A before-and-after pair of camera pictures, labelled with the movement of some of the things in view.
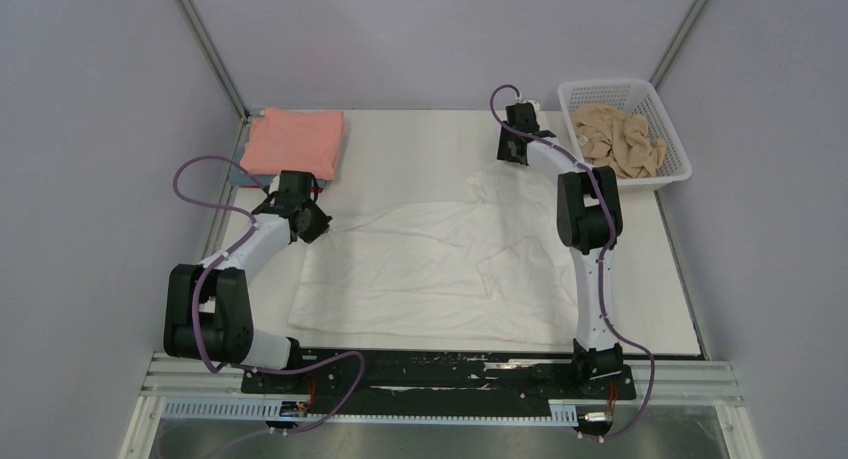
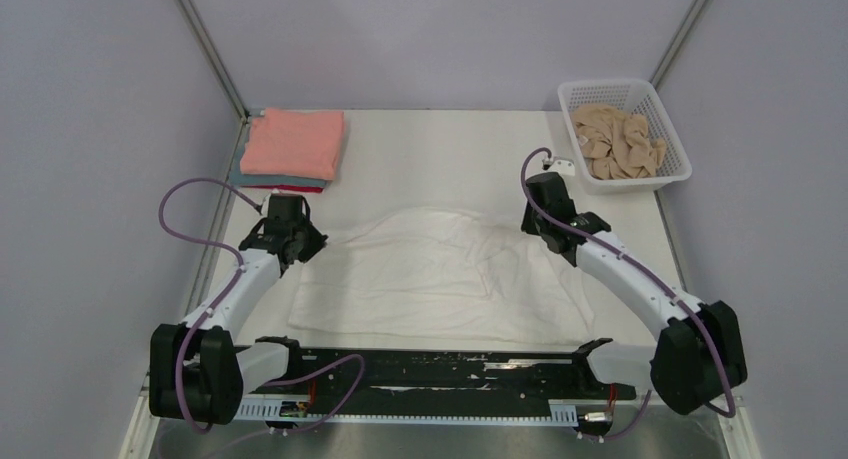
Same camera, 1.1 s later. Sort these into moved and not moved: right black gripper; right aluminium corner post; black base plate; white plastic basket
Moved: right black gripper
Not moved: white plastic basket; black base plate; right aluminium corner post
